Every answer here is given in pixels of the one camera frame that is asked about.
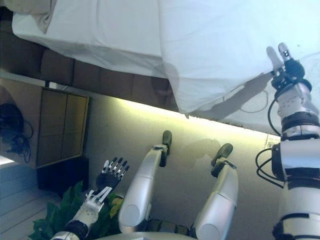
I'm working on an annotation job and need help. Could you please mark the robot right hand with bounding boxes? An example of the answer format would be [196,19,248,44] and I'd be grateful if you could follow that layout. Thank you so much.
[266,42,313,95]

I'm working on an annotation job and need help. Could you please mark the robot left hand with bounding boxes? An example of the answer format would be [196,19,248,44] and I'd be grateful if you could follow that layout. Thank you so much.
[96,156,131,189]

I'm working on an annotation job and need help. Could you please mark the white cloth garment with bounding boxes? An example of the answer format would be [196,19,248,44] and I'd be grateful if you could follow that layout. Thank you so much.
[157,0,320,115]

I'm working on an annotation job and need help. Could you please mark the silver robot left leg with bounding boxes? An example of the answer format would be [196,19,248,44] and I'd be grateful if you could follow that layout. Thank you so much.
[118,129,173,234]

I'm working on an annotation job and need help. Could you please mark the silver robot leg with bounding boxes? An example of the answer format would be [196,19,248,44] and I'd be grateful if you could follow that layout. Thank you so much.
[118,129,173,234]
[193,142,239,240]

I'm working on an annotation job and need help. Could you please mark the green leafy plant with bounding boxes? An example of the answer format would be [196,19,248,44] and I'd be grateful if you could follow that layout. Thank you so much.
[27,181,125,240]

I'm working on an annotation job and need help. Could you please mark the wooden nightstand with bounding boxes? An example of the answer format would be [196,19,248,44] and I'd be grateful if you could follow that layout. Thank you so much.
[0,71,90,198]

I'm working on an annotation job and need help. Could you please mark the silver robot right leg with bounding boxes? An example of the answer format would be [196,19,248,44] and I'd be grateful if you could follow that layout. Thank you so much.
[193,142,239,240]

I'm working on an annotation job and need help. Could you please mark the mattress with white sheet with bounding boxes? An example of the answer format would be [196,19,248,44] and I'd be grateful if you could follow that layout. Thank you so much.
[11,0,181,83]

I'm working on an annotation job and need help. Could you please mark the large beige pillow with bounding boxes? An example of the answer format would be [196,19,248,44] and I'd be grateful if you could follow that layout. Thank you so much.
[4,0,57,35]

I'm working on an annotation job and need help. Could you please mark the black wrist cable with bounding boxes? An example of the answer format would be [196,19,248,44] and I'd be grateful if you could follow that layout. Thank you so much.
[255,91,287,189]

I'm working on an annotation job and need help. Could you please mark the brown upholstered bed frame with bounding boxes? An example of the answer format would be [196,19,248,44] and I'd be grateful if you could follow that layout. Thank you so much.
[0,6,181,113]

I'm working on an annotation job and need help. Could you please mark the black cable bundle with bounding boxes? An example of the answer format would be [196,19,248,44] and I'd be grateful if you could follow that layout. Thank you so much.
[0,102,33,163]

